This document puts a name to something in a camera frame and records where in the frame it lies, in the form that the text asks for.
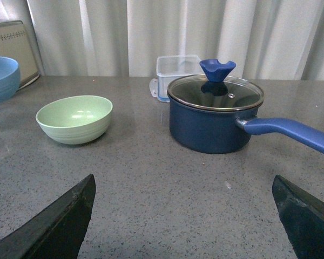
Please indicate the glass lid with blue knob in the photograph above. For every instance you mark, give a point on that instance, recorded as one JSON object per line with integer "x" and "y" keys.
{"x": 215, "y": 89}

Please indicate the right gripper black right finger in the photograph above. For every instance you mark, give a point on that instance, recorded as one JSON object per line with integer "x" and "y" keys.
{"x": 302, "y": 216}

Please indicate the clear plastic food container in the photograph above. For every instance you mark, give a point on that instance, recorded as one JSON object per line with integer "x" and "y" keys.
{"x": 169, "y": 68}

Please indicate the light green plastic bowl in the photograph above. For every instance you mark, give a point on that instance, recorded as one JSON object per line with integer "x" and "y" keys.
{"x": 75, "y": 120}

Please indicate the cream two-slot toaster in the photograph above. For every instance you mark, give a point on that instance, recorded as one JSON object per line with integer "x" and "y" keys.
{"x": 14, "y": 43}

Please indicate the white pleated curtain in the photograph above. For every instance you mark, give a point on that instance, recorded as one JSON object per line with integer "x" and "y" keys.
{"x": 281, "y": 40}

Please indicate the dark blue saucepan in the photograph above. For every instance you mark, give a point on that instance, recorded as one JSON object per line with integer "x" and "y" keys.
{"x": 226, "y": 132}

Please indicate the blue plastic bowl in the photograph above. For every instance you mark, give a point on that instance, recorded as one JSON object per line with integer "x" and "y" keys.
{"x": 10, "y": 78}

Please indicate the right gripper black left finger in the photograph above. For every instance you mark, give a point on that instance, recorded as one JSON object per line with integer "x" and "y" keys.
{"x": 58, "y": 231}

